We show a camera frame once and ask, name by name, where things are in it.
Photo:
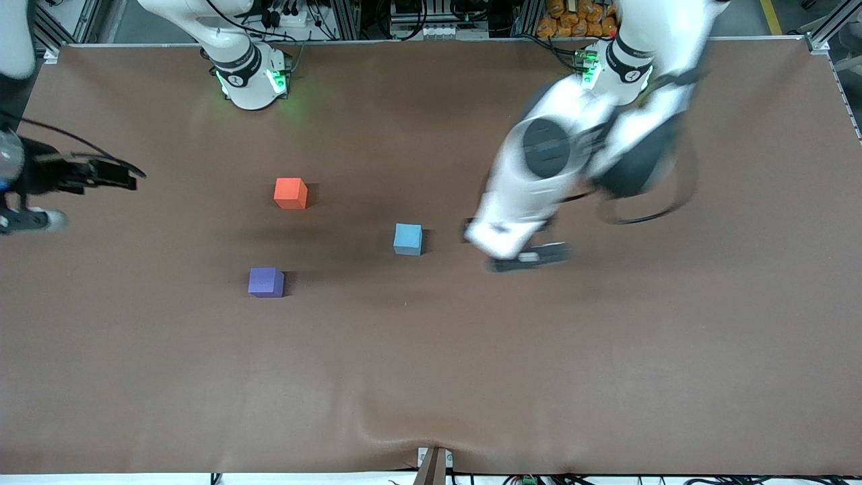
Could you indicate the aluminium frame strut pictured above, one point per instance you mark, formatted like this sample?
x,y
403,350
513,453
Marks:
x,y
825,30
47,37

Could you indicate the green terminal connector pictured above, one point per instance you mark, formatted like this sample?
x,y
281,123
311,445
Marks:
x,y
527,480

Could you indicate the blue foam block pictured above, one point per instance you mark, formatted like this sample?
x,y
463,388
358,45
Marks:
x,y
407,238

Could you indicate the brown table mat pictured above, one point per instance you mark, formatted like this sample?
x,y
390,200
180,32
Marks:
x,y
431,364

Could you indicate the white power strip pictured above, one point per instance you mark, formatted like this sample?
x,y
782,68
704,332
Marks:
x,y
293,19

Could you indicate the aluminium frame post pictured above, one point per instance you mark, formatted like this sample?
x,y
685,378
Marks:
x,y
348,20

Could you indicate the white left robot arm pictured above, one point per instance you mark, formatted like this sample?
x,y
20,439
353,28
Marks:
x,y
572,101

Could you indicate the bag of orange snacks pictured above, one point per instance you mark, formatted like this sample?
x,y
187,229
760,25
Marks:
x,y
572,20

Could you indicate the brown camera mount bracket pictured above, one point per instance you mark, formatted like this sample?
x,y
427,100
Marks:
x,y
434,468

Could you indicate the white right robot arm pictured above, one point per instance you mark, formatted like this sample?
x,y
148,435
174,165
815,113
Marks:
x,y
249,87

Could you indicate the black device with white sockets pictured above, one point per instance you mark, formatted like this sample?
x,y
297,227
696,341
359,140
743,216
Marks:
x,y
431,31

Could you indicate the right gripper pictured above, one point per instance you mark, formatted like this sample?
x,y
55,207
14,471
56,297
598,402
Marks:
x,y
46,175

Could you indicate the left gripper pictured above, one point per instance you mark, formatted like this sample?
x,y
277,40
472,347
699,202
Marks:
x,y
465,225

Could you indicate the orange foam block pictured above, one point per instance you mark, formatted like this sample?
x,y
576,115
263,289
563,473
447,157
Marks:
x,y
290,192

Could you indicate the purple foam block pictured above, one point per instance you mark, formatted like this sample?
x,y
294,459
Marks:
x,y
264,281

